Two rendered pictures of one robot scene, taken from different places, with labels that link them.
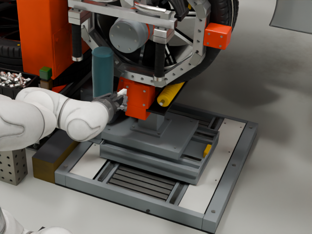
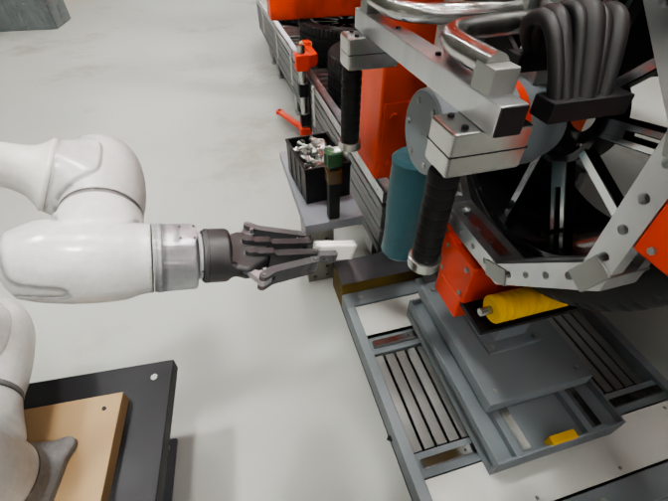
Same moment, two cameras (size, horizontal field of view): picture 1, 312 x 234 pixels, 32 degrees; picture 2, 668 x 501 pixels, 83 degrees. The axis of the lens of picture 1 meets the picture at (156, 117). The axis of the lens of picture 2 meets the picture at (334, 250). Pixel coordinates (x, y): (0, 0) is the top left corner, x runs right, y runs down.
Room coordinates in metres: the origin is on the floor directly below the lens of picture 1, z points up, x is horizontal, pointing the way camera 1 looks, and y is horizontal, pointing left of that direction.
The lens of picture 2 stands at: (1.44, -0.23, 1.12)
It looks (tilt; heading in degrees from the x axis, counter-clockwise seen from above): 43 degrees down; 55
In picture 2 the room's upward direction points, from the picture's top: straight up
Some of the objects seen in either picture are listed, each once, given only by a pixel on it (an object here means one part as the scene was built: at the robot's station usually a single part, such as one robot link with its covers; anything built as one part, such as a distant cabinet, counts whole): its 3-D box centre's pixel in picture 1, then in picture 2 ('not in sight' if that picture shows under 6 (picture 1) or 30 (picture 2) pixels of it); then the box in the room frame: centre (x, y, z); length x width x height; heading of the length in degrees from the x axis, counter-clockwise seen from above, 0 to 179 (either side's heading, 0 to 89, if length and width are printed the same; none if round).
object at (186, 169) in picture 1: (160, 143); (499, 360); (2.17, -0.03, 0.13); 0.50 x 0.36 x 0.10; 70
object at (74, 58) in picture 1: (76, 40); (350, 108); (1.87, 0.32, 0.83); 0.04 x 0.04 x 0.16
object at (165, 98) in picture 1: (172, 87); (543, 296); (2.09, -0.07, 0.51); 0.29 x 0.06 x 0.06; 160
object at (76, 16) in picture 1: (79, 13); (369, 48); (1.90, 0.31, 0.93); 0.09 x 0.05 x 0.05; 160
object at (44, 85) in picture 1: (46, 83); (333, 174); (1.93, 0.46, 0.59); 0.04 x 0.04 x 0.04; 70
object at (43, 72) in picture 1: (45, 73); (333, 157); (1.93, 0.46, 0.64); 0.04 x 0.04 x 0.04; 70
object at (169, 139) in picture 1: (152, 108); (508, 303); (2.19, 0.02, 0.32); 0.40 x 0.30 x 0.28; 70
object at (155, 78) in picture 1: (159, 60); (433, 219); (1.75, 0.00, 0.83); 0.04 x 0.04 x 0.16
